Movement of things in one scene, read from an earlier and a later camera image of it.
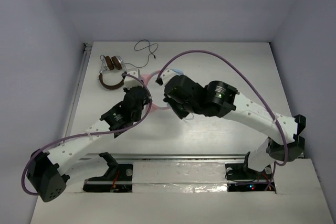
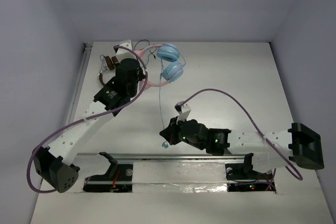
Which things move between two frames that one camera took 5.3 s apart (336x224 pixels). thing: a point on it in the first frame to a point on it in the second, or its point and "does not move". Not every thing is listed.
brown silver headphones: [107, 62] does not move
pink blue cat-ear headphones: [145, 77] to [172, 70]
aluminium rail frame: [74, 150] does not move
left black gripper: [140, 94] to [142, 74]
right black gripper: [181, 113] to [171, 130]
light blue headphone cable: [190, 118] to [165, 145]
